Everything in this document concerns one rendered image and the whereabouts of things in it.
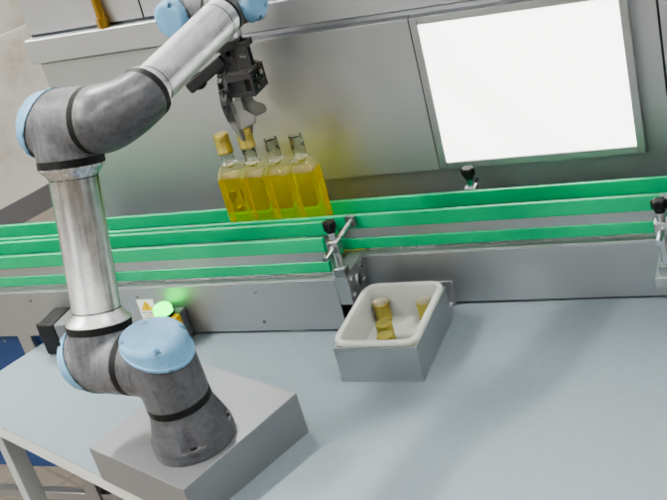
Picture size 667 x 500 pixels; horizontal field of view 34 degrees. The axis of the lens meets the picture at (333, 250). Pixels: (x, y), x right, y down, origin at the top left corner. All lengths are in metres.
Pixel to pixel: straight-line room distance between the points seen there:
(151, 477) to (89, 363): 0.22
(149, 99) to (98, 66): 0.83
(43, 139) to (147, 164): 0.84
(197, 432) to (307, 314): 0.52
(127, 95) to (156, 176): 0.90
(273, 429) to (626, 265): 0.75
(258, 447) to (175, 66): 0.68
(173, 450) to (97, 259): 0.35
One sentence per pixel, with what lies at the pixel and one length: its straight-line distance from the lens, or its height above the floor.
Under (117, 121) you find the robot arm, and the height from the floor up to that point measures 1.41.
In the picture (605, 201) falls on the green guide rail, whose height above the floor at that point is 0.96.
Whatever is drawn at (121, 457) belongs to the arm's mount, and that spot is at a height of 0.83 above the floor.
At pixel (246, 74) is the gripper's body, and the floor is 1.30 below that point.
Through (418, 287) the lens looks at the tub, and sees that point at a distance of 2.22.
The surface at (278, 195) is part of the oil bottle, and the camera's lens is 2.34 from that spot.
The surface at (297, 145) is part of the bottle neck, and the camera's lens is 2.29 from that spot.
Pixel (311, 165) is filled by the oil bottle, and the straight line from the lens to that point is 2.29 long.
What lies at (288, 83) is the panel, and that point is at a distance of 2.39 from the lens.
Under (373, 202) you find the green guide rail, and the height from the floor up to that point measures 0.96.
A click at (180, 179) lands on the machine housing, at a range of 2.66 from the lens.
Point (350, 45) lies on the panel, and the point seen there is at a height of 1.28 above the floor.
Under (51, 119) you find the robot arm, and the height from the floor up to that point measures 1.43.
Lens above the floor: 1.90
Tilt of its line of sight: 26 degrees down
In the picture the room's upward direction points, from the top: 15 degrees counter-clockwise
